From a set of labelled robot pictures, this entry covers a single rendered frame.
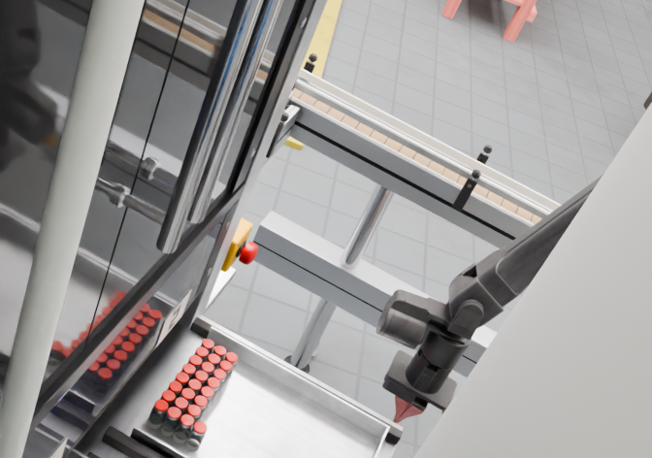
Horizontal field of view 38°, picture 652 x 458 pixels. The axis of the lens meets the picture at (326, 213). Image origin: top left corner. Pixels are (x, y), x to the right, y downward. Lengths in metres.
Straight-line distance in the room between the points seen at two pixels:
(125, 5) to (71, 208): 0.14
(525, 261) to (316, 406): 0.49
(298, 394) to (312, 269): 0.89
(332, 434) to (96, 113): 1.11
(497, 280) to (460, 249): 2.42
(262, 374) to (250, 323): 1.37
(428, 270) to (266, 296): 0.72
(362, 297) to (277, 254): 0.25
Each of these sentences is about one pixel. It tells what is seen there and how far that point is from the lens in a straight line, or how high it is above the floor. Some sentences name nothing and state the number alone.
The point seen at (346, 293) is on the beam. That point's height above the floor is 0.49.
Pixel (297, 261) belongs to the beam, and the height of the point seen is 0.50.
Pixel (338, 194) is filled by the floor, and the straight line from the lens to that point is 3.67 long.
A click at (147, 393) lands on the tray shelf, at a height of 0.88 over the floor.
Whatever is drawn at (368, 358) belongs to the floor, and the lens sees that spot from 3.06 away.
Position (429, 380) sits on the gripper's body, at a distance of 1.38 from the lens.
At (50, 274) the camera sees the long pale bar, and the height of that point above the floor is 1.61.
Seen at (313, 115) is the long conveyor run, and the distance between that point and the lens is 2.22.
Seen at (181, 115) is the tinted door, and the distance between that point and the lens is 0.98.
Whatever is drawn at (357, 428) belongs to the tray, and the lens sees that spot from 1.61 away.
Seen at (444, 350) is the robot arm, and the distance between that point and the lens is 1.34.
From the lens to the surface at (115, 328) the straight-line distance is 1.15.
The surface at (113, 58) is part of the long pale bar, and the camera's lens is 0.52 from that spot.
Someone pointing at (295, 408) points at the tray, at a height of 0.88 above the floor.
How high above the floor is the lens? 2.03
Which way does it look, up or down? 35 degrees down
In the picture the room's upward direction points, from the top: 25 degrees clockwise
